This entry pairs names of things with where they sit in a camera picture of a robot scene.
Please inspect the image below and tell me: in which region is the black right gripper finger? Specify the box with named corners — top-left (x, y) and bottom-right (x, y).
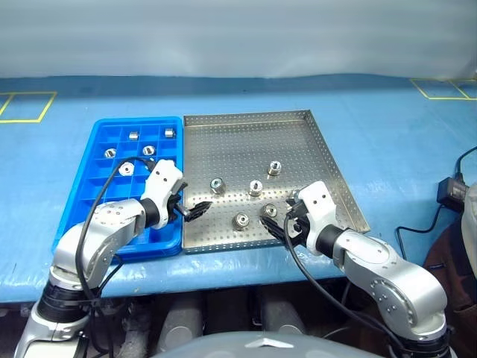
top-left (259, 215), bottom-right (291, 239)
top-left (262, 223), bottom-right (294, 248)

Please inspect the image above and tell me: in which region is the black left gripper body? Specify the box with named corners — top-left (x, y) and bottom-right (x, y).
top-left (169, 181), bottom-right (188, 221)

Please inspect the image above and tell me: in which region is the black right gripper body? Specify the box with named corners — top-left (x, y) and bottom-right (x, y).
top-left (285, 199), bottom-right (310, 247)

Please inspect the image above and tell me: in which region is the blue compartment tray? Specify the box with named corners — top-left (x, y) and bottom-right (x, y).
top-left (51, 116), bottom-right (186, 262)

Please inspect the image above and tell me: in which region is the perforated metal tray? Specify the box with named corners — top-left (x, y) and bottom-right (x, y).
top-left (181, 109), bottom-right (372, 255)

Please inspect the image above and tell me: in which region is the dark grey rounded shape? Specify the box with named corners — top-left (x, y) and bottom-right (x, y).
top-left (260, 292), bottom-right (309, 336)
top-left (155, 294), bottom-right (204, 354)

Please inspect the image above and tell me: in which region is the grey robot torso top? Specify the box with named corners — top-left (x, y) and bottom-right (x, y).
top-left (152, 330), bottom-right (385, 358)

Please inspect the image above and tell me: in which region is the blue plastic table cover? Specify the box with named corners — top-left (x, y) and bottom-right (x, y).
top-left (0, 74), bottom-right (477, 303)

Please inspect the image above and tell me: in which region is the black power adapter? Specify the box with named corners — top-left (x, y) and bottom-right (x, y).
top-left (437, 177), bottom-right (469, 214)

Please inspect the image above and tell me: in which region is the person in beige jacket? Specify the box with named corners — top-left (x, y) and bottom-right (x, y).
top-left (423, 182), bottom-right (477, 358)

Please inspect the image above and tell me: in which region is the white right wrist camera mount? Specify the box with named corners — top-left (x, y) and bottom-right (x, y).
top-left (295, 180), bottom-right (339, 257)

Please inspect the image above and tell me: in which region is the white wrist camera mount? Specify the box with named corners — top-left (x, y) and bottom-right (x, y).
top-left (295, 180), bottom-right (339, 257)
top-left (142, 159), bottom-right (184, 230)

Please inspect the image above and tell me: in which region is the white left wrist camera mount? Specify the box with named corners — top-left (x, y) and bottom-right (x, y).
top-left (142, 159), bottom-right (184, 230)

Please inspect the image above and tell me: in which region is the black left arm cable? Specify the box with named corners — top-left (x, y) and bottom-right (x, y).
top-left (74, 156), bottom-right (157, 355)

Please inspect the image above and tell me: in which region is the black power cable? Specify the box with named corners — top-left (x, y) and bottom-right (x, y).
top-left (455, 146), bottom-right (477, 183)
top-left (395, 203), bottom-right (444, 260)

